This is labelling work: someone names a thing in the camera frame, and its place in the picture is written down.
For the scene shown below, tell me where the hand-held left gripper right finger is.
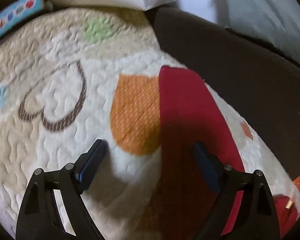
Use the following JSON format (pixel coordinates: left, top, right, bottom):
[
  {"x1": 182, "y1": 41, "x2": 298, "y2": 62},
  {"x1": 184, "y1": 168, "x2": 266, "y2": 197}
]
[{"x1": 192, "y1": 141, "x2": 280, "y2": 240}]

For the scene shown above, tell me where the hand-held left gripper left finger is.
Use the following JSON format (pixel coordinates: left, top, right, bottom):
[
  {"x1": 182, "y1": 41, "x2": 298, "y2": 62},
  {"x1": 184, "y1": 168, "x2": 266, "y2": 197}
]
[{"x1": 16, "y1": 139, "x2": 107, "y2": 240}]

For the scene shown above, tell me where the red small garment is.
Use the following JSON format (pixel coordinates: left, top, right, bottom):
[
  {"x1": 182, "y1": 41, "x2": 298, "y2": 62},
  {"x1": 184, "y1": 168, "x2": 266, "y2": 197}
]
[{"x1": 150, "y1": 65, "x2": 300, "y2": 240}]

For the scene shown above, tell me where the dark brown board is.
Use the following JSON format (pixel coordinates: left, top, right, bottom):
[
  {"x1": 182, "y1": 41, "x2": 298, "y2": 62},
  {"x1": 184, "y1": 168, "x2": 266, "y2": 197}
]
[{"x1": 146, "y1": 6, "x2": 300, "y2": 180}]

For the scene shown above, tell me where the heart-patterned quilted blanket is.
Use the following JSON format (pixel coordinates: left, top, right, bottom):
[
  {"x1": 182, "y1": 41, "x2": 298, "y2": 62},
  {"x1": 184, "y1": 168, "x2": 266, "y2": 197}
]
[{"x1": 0, "y1": 7, "x2": 300, "y2": 240}]

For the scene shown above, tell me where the light blue pillow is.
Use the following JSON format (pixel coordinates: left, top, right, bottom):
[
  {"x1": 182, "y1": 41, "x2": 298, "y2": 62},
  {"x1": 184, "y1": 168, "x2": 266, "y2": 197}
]
[{"x1": 221, "y1": 0, "x2": 300, "y2": 67}]

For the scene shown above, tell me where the blue toy box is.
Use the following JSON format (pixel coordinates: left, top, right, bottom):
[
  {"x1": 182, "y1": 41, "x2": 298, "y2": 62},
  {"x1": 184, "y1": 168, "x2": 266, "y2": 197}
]
[{"x1": 0, "y1": 0, "x2": 44, "y2": 46}]

